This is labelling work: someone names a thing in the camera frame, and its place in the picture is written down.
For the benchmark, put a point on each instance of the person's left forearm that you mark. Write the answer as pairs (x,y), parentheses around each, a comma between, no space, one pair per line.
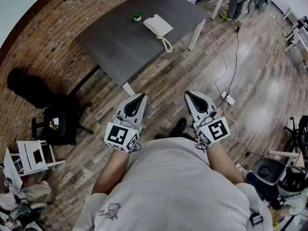
(108,172)

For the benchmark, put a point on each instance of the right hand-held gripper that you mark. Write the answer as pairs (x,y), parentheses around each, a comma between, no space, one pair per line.
(214,131)

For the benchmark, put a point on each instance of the person's black shoe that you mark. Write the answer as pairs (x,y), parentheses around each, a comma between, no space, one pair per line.
(158,136)
(180,126)

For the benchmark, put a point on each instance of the small flower decoration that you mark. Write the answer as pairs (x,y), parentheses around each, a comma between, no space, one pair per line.
(54,123)

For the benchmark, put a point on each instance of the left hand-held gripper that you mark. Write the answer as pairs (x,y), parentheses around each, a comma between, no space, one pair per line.
(119,135)

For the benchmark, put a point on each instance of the person's left black shoe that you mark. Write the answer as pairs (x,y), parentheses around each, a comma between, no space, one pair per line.
(158,136)

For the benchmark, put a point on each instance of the black wheeled chair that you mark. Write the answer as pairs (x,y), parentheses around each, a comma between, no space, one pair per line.
(299,133)

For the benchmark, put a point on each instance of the black bag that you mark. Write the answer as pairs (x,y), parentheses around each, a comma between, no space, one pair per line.
(26,85)

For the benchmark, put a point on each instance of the person's right black shoe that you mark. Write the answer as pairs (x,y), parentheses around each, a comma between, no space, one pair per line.
(180,126)

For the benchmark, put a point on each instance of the person's white shirt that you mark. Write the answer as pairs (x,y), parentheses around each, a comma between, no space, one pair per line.
(168,189)

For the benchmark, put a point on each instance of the white telephone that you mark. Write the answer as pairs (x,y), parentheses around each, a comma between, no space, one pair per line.
(157,24)

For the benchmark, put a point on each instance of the small green potted plant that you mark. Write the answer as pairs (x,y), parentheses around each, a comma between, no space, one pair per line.
(137,15)

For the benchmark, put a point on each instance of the beige cloth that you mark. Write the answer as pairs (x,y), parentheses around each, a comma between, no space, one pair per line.
(36,190)

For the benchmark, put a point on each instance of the white table leg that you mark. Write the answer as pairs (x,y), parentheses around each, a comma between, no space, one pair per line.
(128,89)
(197,34)

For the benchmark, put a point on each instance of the black office chair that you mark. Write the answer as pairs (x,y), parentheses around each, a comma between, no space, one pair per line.
(57,124)

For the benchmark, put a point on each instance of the person's right forearm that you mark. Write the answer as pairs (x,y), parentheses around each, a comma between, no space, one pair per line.
(221,162)

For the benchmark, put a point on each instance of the white step stool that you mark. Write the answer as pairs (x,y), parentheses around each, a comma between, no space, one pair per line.
(26,157)

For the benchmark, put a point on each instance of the small black item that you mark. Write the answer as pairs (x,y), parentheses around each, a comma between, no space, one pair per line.
(38,156)

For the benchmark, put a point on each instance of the white power strip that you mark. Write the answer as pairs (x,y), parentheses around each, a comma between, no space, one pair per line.
(228,98)

